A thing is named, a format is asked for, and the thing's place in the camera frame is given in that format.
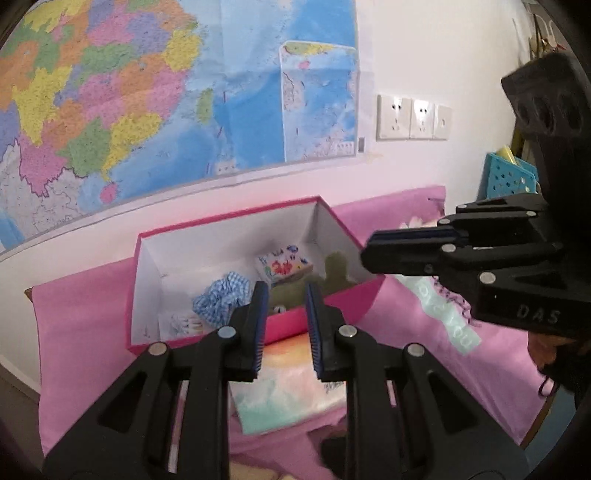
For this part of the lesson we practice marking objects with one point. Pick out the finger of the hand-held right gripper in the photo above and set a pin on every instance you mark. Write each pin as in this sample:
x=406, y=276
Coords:
x=415, y=235
x=406, y=263

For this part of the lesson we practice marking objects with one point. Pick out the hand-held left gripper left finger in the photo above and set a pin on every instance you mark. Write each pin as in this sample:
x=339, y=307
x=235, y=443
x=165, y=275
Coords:
x=261, y=323

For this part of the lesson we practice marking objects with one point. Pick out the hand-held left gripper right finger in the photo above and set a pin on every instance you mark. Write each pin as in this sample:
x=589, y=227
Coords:
x=316, y=323

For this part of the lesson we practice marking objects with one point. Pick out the pink cardboard box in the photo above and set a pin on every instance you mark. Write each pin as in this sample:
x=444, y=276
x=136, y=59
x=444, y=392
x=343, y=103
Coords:
x=286, y=323

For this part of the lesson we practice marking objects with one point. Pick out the blue gingham scrunchie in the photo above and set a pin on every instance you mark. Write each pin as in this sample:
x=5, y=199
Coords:
x=221, y=300

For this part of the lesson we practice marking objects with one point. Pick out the green turtle plush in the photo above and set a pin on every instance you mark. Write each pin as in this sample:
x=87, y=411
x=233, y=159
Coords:
x=337, y=272

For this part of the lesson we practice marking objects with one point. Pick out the floral pocket tissue pack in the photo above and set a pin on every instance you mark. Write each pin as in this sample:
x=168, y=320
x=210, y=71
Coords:
x=286, y=265

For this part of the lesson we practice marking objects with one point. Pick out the pastel tissue pack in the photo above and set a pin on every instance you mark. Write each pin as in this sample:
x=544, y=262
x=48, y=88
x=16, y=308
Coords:
x=286, y=392

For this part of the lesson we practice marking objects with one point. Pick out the person's right hand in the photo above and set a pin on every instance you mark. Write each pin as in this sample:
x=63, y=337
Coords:
x=549, y=350

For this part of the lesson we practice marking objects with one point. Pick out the blue plastic basket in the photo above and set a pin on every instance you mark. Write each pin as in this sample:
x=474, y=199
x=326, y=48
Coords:
x=503, y=180

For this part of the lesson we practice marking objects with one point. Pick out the yellow item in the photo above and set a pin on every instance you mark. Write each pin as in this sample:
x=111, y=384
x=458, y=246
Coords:
x=508, y=154

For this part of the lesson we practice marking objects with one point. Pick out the pink printed sheet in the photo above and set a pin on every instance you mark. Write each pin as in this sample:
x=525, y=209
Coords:
x=83, y=346

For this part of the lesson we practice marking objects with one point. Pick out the white wall switch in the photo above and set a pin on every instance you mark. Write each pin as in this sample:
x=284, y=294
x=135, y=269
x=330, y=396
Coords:
x=443, y=122

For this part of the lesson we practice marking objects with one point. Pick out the white wall socket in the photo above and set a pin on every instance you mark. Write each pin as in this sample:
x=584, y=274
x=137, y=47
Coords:
x=422, y=119
x=393, y=117

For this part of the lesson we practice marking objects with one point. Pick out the colourful wall map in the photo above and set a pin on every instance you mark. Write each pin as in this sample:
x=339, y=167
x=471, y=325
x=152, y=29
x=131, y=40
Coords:
x=161, y=92

